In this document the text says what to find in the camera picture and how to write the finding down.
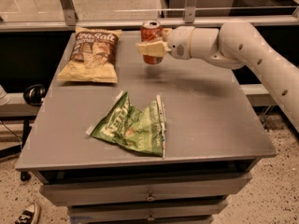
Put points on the upper grey drawer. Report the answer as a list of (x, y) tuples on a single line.
[(146, 189)]

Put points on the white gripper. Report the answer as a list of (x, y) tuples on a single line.
[(178, 42)]

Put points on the red coke can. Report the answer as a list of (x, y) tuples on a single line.
[(151, 31)]

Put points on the brown sea salt chip bag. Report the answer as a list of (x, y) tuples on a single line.
[(93, 56)]

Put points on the lower grey drawer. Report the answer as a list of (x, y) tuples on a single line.
[(148, 213)]

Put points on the black and white sneaker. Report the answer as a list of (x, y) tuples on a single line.
[(30, 215)]

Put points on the grey drawer cabinet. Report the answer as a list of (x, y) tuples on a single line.
[(167, 144)]

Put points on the black round object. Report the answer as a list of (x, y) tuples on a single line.
[(34, 95)]

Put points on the green crumpled chip bag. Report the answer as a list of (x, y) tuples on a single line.
[(127, 126)]

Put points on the grey drawer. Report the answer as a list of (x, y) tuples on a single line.
[(148, 213), (146, 189)]

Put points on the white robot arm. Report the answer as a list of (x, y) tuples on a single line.
[(234, 45)]

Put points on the metal railing frame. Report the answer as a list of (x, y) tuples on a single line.
[(65, 15)]

